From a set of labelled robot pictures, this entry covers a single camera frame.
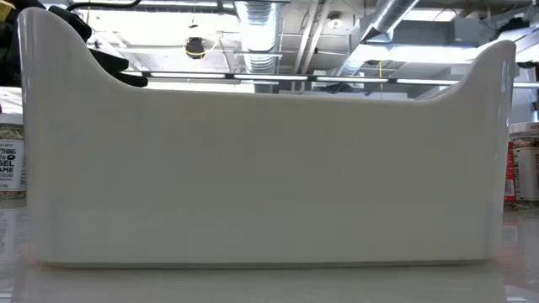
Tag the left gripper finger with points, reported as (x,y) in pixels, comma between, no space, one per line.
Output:
(111,62)
(132,80)

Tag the seasoning jar with white lid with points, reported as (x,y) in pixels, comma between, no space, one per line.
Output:
(10,164)
(526,168)

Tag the long linear ceiling light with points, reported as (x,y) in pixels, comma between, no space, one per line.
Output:
(269,77)

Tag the white plastic storage bin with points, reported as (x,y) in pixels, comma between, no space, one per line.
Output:
(269,177)

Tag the black hanging ceiling camera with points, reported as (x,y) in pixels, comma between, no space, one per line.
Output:
(195,47)

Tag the ribbed silver ventilation duct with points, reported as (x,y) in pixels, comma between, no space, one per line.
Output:
(257,38)

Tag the smooth silver ventilation duct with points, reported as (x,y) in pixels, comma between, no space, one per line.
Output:
(391,17)

